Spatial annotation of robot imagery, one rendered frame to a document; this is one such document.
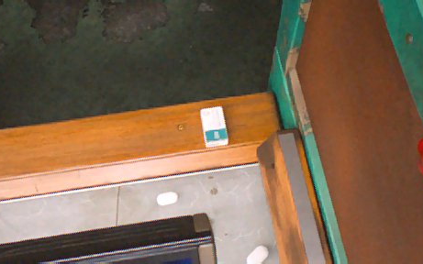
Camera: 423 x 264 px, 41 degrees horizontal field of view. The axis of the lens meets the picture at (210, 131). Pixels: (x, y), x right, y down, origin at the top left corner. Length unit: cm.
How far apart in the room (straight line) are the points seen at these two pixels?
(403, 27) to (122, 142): 57
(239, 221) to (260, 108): 19
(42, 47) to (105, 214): 118
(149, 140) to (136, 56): 103
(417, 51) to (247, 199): 52
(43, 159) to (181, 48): 108
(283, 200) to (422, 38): 42
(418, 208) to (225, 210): 44
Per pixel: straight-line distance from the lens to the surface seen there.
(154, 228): 53
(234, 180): 91
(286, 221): 79
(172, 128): 92
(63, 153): 93
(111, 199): 91
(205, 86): 185
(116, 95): 185
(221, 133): 89
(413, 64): 45
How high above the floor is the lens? 159
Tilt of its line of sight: 64 degrees down
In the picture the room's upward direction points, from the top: straight up
